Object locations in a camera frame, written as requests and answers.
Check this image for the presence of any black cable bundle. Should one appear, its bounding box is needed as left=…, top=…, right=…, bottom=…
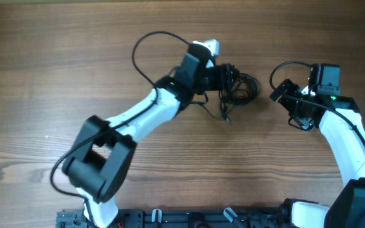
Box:
left=198, top=71, right=262, bottom=124

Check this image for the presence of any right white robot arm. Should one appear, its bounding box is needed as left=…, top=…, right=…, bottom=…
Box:
left=270, top=63, right=365, bottom=227

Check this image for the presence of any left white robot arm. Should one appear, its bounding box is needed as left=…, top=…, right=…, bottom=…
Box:
left=62, top=39, right=238, bottom=227

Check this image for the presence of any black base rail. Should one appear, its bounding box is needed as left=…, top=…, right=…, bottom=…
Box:
left=55, top=207, right=285, bottom=228

